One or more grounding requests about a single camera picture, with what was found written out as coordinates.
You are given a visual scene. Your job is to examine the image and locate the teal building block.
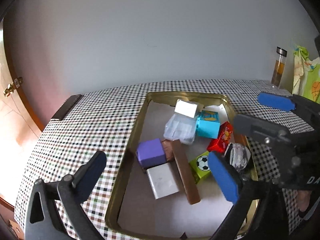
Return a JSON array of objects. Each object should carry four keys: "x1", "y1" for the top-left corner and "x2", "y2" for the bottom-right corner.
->
[{"x1": 196, "y1": 110, "x2": 220, "y2": 139}]

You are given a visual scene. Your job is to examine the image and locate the purple cube box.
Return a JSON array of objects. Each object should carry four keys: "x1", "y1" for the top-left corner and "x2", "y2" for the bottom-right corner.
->
[{"x1": 136, "y1": 138, "x2": 167, "y2": 170}]

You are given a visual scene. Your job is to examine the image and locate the white oriental club box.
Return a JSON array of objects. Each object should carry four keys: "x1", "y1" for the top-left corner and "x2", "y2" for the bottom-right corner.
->
[{"x1": 174, "y1": 99, "x2": 204, "y2": 119}]

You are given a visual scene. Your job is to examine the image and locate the black white patterned pouch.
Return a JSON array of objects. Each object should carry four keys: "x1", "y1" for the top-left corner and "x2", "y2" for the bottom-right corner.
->
[{"x1": 223, "y1": 142, "x2": 251, "y2": 173}]

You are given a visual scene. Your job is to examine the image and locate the glass tea bottle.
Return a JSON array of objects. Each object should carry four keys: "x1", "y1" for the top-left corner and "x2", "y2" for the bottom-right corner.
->
[{"x1": 271, "y1": 47, "x2": 287, "y2": 87}]

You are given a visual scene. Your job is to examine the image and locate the green football box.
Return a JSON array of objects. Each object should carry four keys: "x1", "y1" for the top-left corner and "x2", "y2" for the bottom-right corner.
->
[{"x1": 189, "y1": 151, "x2": 211, "y2": 184}]

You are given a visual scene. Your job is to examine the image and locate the green cartoon cloth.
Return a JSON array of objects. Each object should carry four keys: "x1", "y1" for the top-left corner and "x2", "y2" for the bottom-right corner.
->
[{"x1": 292, "y1": 46, "x2": 320, "y2": 103}]

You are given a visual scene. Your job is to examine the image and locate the red snack box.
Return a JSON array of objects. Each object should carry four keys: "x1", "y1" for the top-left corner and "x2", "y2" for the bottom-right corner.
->
[{"x1": 207, "y1": 121, "x2": 233, "y2": 154}]

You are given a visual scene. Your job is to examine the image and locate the brown long box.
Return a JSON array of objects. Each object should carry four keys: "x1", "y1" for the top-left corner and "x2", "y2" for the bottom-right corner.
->
[{"x1": 171, "y1": 140, "x2": 201, "y2": 205}]

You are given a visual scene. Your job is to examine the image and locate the checkered tablecloth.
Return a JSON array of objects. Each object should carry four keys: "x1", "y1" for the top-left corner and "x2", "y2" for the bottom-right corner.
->
[{"x1": 14, "y1": 79, "x2": 311, "y2": 239}]

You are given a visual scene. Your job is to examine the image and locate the gold metal tray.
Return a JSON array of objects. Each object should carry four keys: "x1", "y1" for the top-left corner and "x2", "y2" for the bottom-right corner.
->
[{"x1": 105, "y1": 91, "x2": 259, "y2": 240}]

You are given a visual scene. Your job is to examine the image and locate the white small box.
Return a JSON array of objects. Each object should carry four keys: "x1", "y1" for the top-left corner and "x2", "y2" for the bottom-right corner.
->
[{"x1": 146, "y1": 163, "x2": 180, "y2": 199}]

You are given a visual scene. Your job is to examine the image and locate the copper brown box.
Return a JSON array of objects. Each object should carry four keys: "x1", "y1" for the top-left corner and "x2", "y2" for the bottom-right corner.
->
[{"x1": 161, "y1": 139, "x2": 174, "y2": 162}]

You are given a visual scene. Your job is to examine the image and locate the clear plastic case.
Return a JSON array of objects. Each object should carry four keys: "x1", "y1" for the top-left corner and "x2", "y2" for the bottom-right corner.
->
[{"x1": 163, "y1": 113, "x2": 196, "y2": 145}]

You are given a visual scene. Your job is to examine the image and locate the dark flat bar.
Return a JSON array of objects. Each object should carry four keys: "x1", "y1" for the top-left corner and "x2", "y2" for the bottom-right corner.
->
[{"x1": 51, "y1": 94, "x2": 82, "y2": 121}]

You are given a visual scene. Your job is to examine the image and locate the wooden door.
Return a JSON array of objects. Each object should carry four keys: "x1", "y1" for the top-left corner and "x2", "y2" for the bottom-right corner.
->
[{"x1": 1, "y1": 21, "x2": 44, "y2": 146}]

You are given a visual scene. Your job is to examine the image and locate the brass door knob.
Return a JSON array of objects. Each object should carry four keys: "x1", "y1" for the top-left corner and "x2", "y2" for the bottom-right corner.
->
[{"x1": 3, "y1": 77, "x2": 23, "y2": 98}]

